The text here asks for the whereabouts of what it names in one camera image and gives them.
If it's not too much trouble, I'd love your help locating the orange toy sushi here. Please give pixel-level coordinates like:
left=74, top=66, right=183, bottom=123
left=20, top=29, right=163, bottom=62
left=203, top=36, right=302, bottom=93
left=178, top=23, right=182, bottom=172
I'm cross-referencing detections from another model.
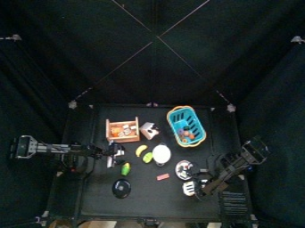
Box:
left=110, top=127, right=123, bottom=138

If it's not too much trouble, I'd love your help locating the white toy sushi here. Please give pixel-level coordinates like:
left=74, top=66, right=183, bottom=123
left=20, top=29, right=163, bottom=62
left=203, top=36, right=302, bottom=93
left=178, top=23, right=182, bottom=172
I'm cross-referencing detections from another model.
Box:
left=120, top=124, right=138, bottom=137

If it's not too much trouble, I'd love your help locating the green yellow toy corn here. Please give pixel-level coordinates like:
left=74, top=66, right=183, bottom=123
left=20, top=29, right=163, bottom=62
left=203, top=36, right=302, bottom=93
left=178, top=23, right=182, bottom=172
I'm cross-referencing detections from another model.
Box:
left=120, top=161, right=132, bottom=177

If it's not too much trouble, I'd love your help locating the black white patterned plate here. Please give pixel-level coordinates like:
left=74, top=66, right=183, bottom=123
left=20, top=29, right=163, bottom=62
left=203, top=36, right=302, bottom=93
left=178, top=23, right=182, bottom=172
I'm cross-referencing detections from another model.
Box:
left=174, top=159, right=197, bottom=182

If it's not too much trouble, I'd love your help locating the yellow toy banana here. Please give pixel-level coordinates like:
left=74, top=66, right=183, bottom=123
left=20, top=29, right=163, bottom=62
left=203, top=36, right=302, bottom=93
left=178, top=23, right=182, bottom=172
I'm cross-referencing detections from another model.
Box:
left=135, top=144, right=148, bottom=158

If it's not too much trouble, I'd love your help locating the wooden crate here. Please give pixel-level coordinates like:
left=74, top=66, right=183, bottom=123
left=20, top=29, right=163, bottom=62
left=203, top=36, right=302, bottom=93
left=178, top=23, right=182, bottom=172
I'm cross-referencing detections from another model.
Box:
left=104, top=116, right=142, bottom=143

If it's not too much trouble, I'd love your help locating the green toy lime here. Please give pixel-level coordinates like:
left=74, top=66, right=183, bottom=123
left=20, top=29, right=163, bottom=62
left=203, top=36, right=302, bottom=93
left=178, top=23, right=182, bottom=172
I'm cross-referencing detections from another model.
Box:
left=142, top=151, right=155, bottom=164

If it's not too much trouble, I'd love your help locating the black round lid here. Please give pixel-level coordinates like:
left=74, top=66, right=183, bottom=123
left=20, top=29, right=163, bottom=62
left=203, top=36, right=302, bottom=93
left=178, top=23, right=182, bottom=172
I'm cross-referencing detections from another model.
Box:
left=111, top=178, right=132, bottom=200

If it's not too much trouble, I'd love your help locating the small beige brown box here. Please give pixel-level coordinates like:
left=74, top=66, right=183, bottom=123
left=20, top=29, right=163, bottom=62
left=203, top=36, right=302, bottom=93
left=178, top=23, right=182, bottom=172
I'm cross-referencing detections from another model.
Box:
left=138, top=121, right=161, bottom=141

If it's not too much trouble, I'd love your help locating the blue basket orange rim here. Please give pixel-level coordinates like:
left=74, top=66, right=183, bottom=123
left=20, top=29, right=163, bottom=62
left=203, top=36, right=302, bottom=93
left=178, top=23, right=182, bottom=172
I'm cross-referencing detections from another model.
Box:
left=166, top=105, right=207, bottom=148

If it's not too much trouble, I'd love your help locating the white pot with handles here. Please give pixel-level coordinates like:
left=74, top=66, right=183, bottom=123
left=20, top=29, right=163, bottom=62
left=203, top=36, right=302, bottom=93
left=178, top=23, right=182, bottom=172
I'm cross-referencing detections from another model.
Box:
left=151, top=142, right=173, bottom=167

